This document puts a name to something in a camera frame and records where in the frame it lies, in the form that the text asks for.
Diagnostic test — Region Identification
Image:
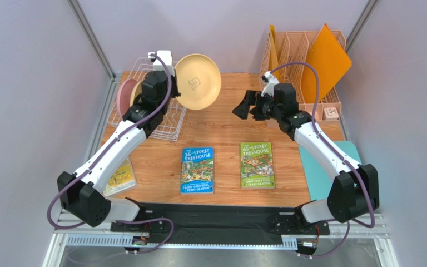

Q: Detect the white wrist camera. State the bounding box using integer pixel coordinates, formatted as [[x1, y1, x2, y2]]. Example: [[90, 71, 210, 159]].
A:
[[261, 71, 279, 97], [148, 50, 175, 75]]

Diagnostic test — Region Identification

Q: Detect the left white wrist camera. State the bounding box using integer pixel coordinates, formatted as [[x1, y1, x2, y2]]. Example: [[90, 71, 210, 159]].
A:
[[148, 50, 175, 75]]

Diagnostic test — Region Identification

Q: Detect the blue Treehouse book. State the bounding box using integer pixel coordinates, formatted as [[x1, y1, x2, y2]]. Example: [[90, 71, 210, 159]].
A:
[[180, 147, 214, 195]]

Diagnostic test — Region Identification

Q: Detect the pink plate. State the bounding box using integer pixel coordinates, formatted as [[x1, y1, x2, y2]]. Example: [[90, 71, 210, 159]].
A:
[[115, 78, 138, 118]]

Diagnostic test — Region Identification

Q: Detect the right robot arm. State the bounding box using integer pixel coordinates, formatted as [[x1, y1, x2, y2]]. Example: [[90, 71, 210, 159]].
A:
[[232, 83, 380, 228]]

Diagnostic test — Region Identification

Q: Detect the white wire dish rack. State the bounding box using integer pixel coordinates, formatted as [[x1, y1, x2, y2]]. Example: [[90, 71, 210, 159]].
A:
[[107, 57, 186, 142]]

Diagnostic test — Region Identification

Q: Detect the black base mat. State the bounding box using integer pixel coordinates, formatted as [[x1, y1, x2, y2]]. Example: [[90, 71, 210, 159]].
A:
[[110, 202, 330, 245]]

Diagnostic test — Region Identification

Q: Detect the orange folder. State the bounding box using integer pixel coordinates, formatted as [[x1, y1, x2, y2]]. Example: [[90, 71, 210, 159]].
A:
[[306, 24, 352, 100]]

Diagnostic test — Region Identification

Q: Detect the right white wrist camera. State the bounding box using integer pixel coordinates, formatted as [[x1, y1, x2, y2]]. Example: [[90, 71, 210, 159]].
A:
[[261, 71, 279, 97]]

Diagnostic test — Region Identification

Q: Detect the yellow book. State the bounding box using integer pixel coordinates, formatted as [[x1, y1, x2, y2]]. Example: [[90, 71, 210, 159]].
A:
[[103, 157, 137, 197]]

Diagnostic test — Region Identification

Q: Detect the thin yellow folder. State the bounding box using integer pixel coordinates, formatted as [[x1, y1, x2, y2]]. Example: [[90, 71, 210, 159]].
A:
[[269, 24, 279, 70]]

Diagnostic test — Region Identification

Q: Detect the tan yellow plate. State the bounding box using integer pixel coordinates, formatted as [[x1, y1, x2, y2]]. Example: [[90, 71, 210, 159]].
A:
[[130, 81, 142, 106]]

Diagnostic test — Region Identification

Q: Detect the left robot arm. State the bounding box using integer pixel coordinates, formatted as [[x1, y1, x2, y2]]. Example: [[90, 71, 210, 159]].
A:
[[57, 71, 178, 227]]

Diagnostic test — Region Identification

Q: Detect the teal cutting board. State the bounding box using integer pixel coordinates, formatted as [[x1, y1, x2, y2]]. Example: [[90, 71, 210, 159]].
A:
[[299, 141, 361, 200]]

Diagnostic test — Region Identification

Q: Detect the cream yellow plate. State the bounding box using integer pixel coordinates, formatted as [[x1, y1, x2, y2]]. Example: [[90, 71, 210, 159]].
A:
[[175, 53, 222, 110]]

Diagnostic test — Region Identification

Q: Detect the green Treehouse book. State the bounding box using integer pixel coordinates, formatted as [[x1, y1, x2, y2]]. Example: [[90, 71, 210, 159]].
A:
[[240, 142, 276, 189]]

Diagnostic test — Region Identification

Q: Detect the pink file organizer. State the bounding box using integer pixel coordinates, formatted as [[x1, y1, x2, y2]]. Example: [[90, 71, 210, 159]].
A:
[[259, 31, 342, 126]]

